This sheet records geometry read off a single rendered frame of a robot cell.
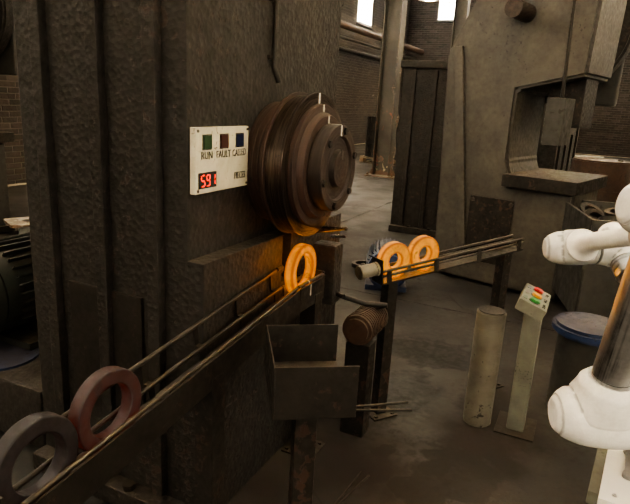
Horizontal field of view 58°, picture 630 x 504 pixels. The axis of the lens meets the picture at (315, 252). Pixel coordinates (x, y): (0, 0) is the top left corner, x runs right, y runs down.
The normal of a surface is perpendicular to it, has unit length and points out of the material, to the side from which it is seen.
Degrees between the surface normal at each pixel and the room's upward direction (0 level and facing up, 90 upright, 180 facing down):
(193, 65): 90
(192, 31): 90
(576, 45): 90
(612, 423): 98
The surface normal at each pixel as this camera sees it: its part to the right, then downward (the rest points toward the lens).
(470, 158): -0.64, 0.16
